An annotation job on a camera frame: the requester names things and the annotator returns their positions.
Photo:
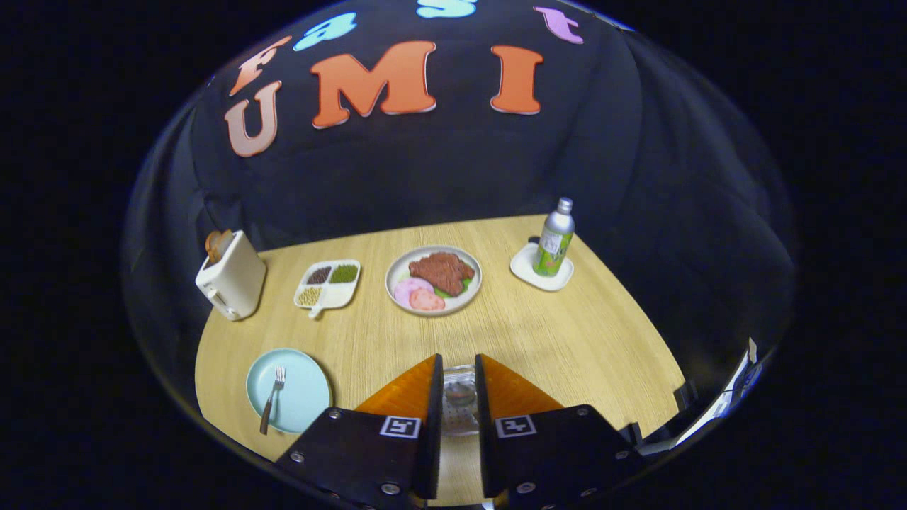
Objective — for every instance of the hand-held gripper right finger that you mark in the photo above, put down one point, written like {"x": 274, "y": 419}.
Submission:
{"x": 489, "y": 453}

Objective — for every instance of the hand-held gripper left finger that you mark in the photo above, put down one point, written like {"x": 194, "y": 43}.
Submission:
{"x": 429, "y": 453}

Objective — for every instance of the light blue plate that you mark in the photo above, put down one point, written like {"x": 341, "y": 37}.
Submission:
{"x": 305, "y": 397}

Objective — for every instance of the pink ham slices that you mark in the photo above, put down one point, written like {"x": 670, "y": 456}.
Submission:
{"x": 418, "y": 294}

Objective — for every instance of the grey round food plate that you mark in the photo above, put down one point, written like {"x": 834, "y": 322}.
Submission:
{"x": 394, "y": 278}

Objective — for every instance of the brown meat slice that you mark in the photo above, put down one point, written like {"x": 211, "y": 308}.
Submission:
{"x": 443, "y": 271}

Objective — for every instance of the white divided bean tray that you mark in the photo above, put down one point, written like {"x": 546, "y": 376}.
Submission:
{"x": 333, "y": 294}

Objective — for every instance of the white square coaster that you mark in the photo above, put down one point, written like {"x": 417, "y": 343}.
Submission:
{"x": 524, "y": 268}

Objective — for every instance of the green bottle silver cap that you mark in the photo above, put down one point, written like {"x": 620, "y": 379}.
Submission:
{"x": 554, "y": 244}

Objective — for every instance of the cream toaster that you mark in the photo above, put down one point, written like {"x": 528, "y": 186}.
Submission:
{"x": 237, "y": 280}

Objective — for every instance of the brown toast slice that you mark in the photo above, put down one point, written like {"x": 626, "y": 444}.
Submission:
{"x": 216, "y": 244}

